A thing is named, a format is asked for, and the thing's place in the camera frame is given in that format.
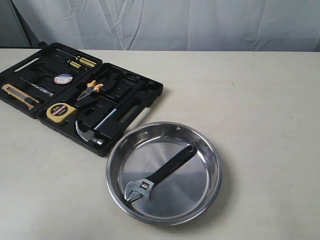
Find yellow tape measure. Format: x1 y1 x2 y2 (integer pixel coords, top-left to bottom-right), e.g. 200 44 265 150
46 102 78 124

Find adjustable wrench black handle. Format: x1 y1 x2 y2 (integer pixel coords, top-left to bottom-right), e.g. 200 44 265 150
124 145 197 203

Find clear handle test screwdriver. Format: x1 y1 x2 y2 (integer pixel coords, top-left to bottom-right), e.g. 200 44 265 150
20 77 55 97

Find yellow utility knife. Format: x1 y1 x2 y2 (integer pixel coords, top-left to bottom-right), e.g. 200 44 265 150
1 83 39 110

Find pliers with yellow handles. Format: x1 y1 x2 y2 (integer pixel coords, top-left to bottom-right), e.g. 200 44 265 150
76 80 104 101

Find black plastic tool case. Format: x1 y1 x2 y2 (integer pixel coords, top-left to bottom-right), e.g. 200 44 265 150
0 42 164 157

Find white backdrop curtain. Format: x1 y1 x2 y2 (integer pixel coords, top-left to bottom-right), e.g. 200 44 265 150
0 0 320 52

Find claw hammer black handle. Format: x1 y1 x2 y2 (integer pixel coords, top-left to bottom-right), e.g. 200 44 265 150
75 80 146 146

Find roll of electrical tape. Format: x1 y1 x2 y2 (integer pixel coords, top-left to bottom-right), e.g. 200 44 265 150
53 73 73 85

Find yellow black screwdriver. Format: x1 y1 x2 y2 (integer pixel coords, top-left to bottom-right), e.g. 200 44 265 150
55 48 97 68
53 53 81 69

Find round stainless steel tray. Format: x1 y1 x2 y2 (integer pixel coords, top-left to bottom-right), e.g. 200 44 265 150
105 121 223 226

